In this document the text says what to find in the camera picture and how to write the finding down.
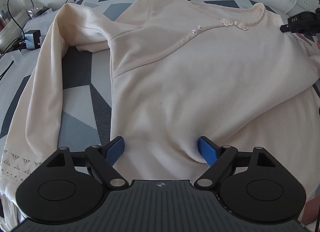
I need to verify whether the geometric patterned mat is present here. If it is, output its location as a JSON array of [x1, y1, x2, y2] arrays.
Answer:
[[0, 0, 320, 148]]

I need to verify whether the black coiled cable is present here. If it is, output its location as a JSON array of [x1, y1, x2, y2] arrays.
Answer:
[[0, 0, 111, 55]]

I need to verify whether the grey power adapter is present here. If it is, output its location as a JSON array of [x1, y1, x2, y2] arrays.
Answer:
[[24, 30, 41, 50]]

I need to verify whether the cream long-sleeve top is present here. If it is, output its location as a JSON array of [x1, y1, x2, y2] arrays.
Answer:
[[1, 0, 319, 231]]

